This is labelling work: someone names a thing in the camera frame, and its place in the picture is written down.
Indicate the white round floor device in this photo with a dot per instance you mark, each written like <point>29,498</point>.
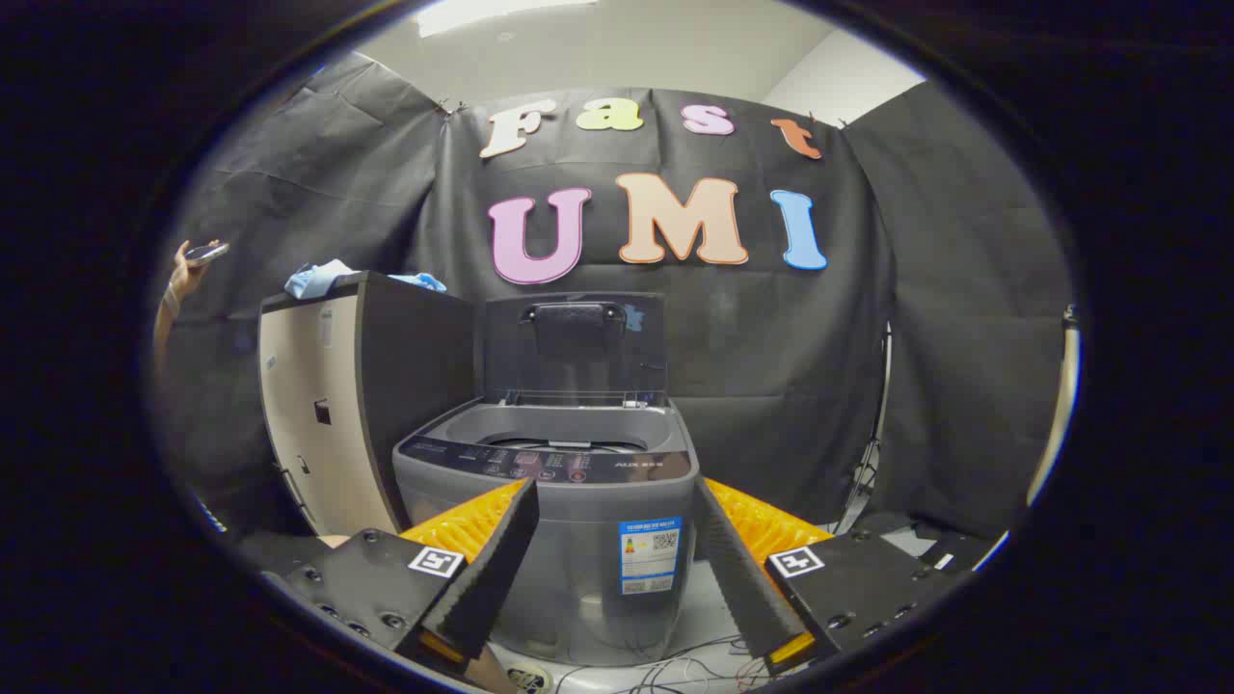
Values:
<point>528,680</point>

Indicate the dark floor object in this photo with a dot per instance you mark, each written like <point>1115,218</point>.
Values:
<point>959,551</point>

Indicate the black backdrop cloth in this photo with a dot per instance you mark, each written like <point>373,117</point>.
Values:
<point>771,337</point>

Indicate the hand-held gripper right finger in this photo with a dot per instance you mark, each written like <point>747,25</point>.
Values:
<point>737,578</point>

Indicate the thin metal light stand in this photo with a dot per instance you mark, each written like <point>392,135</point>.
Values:
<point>875,434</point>

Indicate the smartphone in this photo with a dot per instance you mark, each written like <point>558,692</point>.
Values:
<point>207,253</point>

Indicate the beige and black cabinet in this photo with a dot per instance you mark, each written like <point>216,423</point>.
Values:
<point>328,414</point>

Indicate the light blue garment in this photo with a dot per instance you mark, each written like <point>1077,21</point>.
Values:
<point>316,278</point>

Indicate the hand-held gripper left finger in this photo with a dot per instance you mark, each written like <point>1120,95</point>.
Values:
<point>496,569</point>

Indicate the grey washing machine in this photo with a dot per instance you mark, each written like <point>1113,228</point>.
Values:
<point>588,540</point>

